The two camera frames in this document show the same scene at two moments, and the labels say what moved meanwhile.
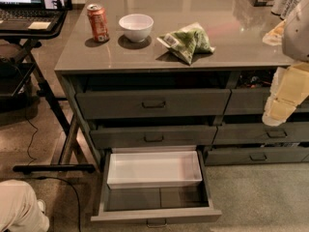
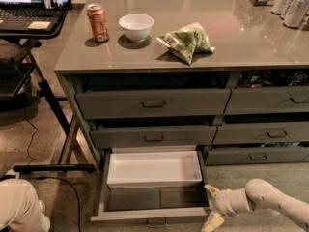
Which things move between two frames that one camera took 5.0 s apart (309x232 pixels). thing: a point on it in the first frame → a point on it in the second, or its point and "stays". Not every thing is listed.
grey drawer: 253,101 stays
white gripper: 297,36 → 224,203
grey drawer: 237,156 stays
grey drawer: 155,204 stays
